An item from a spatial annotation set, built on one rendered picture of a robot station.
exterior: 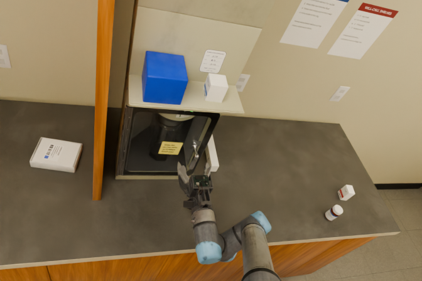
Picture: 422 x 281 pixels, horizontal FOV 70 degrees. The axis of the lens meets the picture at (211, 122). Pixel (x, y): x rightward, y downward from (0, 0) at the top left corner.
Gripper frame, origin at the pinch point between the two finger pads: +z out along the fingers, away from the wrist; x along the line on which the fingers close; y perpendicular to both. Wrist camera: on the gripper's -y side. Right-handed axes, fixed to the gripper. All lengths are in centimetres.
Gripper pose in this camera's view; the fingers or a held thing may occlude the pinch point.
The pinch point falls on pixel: (192, 164)
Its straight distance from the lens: 115.1
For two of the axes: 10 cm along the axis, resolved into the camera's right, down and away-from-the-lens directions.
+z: -1.7, -7.6, 6.2
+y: 2.9, -6.4, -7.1
